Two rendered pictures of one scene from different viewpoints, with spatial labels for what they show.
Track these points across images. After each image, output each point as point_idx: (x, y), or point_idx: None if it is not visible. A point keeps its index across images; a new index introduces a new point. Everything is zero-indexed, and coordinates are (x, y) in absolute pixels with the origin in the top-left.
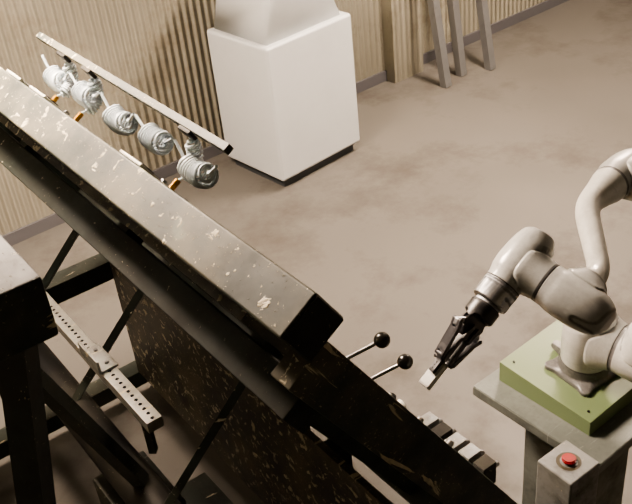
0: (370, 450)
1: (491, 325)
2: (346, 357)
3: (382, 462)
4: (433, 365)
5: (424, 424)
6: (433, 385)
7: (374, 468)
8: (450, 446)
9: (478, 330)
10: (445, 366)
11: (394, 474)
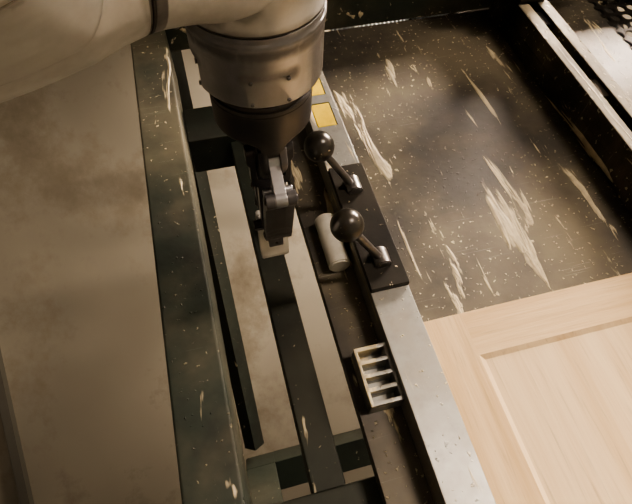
0: (268, 306)
1: (220, 128)
2: (133, 59)
3: (278, 350)
4: None
5: (151, 224)
6: (261, 251)
7: (277, 349)
8: (162, 318)
9: (243, 145)
10: (256, 217)
11: (290, 402)
